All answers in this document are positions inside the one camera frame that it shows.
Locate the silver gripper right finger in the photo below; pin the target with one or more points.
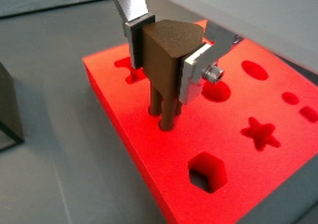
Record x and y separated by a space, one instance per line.
201 63

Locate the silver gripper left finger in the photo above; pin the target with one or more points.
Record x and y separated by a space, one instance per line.
135 17

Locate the brown three prong peg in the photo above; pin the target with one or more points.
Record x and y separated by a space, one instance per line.
169 41

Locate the red foam shape board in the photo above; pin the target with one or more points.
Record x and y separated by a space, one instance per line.
238 162

